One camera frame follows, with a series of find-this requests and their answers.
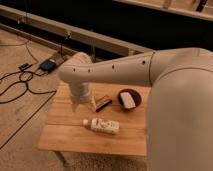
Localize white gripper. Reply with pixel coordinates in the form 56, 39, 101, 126
69, 83, 97, 112

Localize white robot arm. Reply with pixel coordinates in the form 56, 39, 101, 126
59, 48, 213, 171

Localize black orange small box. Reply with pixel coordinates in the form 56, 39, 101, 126
95, 95, 112, 112

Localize white plastic bottle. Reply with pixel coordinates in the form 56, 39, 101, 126
83, 118, 120, 135

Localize wooden table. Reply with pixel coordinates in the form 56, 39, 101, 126
37, 82, 150, 156

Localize white sponge block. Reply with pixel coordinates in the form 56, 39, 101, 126
120, 92, 136, 109

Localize blue black power adapter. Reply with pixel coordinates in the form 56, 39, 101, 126
39, 59, 56, 72

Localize dark red bowl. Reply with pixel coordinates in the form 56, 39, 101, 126
117, 89, 142, 111

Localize small black connector box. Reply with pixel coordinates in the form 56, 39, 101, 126
18, 63, 32, 71

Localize black floor cable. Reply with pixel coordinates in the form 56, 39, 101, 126
0, 39, 58, 149

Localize metal rail beam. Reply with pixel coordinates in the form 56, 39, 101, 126
0, 5, 152, 56

